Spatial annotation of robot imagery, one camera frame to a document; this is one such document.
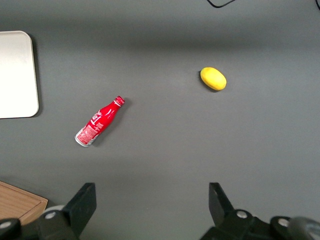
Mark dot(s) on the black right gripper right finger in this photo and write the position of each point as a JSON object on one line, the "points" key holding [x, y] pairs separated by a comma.
{"points": [[221, 210]]}

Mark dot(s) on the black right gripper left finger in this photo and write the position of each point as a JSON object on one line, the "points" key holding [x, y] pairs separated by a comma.
{"points": [[82, 207]]}

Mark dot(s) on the yellow lemon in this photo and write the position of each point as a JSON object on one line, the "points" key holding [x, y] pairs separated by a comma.
{"points": [[213, 78]]}

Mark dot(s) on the wooden drawer cabinet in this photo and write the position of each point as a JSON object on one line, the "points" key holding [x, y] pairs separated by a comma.
{"points": [[17, 202]]}

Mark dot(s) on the red cola bottle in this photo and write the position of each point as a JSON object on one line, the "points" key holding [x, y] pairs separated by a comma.
{"points": [[98, 122]]}

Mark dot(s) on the beige rectangular tray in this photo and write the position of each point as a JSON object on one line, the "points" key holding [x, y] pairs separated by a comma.
{"points": [[15, 75]]}

